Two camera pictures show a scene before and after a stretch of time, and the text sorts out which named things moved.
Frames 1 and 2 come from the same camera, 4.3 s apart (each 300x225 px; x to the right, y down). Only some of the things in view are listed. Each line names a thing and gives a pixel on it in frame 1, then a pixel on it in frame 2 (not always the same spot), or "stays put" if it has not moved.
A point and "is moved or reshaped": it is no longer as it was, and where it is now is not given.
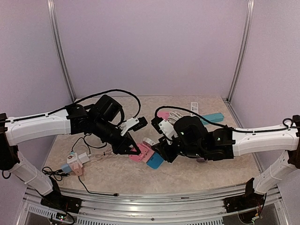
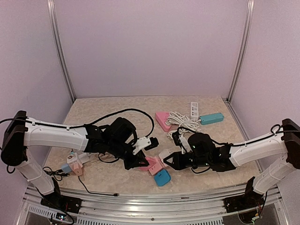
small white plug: x=148 y=141 is moved or reshaped
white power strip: x=194 y=107 stays put
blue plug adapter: x=155 y=161 to x=162 y=178
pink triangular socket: x=164 y=115 stays put
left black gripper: x=122 y=147 to x=140 y=158
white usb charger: x=84 y=157 stays put
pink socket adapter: x=146 y=153 is moved or reshaped
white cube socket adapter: x=71 y=158 stays put
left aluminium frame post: x=51 y=11 stays put
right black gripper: x=164 y=151 to x=177 y=156
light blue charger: x=66 y=168 stays put
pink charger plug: x=77 y=168 stays put
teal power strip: x=214 y=117 stays put
